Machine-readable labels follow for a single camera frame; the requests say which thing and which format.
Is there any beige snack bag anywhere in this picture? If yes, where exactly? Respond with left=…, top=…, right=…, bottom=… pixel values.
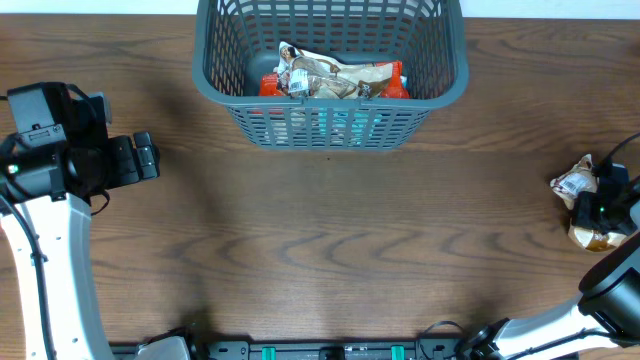
left=550, top=154, right=628, bottom=252

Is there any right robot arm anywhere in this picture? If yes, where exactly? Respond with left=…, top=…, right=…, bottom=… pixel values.
left=459, top=160, right=639, bottom=359

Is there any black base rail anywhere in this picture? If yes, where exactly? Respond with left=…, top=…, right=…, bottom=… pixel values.
left=171, top=329, right=469, bottom=360

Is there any grey plastic basket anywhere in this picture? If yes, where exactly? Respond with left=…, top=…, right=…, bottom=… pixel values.
left=192, top=0, right=469, bottom=151

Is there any beige cookie bag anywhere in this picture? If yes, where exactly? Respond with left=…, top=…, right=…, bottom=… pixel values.
left=259, top=41, right=409, bottom=100

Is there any teal snack wrapper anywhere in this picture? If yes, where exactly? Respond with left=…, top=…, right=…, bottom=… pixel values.
left=311, top=112, right=382, bottom=147

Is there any orange cookie package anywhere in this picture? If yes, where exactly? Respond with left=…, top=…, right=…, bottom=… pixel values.
left=259, top=61, right=409, bottom=99

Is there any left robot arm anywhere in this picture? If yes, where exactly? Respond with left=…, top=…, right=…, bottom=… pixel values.
left=1, top=82, right=197, bottom=359

